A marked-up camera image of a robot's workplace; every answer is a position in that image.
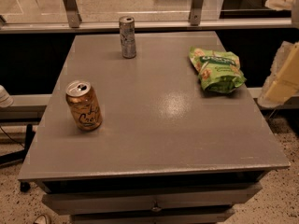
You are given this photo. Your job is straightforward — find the green rice chip bag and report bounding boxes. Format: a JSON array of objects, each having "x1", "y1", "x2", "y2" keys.
[{"x1": 189, "y1": 47, "x2": 246, "y2": 94}]

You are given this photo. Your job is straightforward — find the grey drawer cabinet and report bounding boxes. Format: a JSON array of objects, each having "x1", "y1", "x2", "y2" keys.
[{"x1": 20, "y1": 32, "x2": 289, "y2": 224}]

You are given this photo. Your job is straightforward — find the orange LaCroix can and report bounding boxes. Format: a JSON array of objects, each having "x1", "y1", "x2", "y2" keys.
[{"x1": 65, "y1": 80, "x2": 103, "y2": 131}]

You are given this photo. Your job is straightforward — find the tall silver drink can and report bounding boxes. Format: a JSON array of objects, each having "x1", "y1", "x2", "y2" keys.
[{"x1": 119, "y1": 16, "x2": 136, "y2": 59}]

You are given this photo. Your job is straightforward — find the metal window railing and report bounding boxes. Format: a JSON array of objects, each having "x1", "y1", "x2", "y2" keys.
[{"x1": 0, "y1": 0, "x2": 294, "y2": 33}]

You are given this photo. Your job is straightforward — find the white cup stack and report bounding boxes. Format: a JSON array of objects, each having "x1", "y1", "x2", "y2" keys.
[{"x1": 0, "y1": 85, "x2": 13, "y2": 108}]

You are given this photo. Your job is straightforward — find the white shoe tip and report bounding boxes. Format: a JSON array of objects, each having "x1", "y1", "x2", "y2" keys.
[{"x1": 33, "y1": 214, "x2": 51, "y2": 224}]

